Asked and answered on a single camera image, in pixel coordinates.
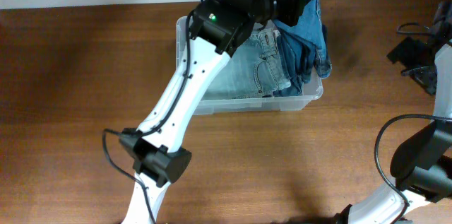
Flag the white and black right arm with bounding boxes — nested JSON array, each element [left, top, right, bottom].
[[333, 1, 451, 224]]

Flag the blue denim shirt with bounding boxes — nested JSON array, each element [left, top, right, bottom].
[[273, 76, 304, 97]]

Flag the light blue jeans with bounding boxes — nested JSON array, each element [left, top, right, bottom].
[[203, 29, 291, 100]]

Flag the clear plastic storage bin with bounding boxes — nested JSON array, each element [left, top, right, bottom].
[[194, 23, 323, 115]]

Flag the dark blue jeans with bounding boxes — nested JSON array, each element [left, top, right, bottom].
[[274, 0, 332, 88]]

